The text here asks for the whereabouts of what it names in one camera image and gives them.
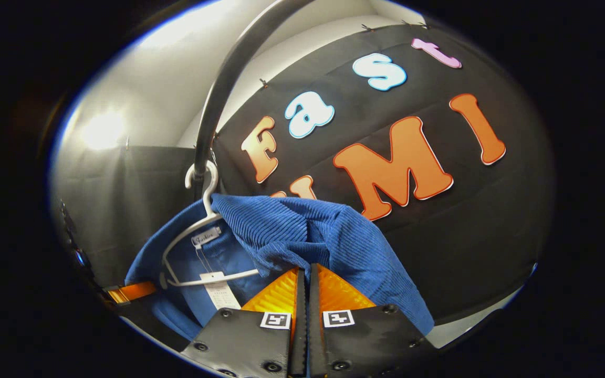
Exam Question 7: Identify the white paper hang tag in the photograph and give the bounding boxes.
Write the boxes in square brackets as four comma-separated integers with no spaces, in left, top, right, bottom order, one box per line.
[200,271,242,312]

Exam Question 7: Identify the white plastic hanger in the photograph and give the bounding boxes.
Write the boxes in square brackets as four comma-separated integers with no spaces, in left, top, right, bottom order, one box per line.
[160,160,261,289]

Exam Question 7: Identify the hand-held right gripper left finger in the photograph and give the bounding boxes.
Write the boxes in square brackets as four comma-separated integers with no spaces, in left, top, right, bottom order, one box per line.
[181,266,308,378]

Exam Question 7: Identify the black clothes rack rail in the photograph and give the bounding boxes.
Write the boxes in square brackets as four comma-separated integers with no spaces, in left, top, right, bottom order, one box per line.
[193,0,315,180]

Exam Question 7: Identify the blue corduroy jacket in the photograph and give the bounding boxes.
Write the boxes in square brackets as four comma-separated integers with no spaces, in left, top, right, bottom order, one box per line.
[124,193,435,343]

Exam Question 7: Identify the black backdrop cloth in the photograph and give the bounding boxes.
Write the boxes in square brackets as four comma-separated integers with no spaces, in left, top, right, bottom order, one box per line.
[53,24,555,322]

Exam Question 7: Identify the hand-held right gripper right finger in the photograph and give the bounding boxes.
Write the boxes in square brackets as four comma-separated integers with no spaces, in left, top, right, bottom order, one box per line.
[308,262,435,378]

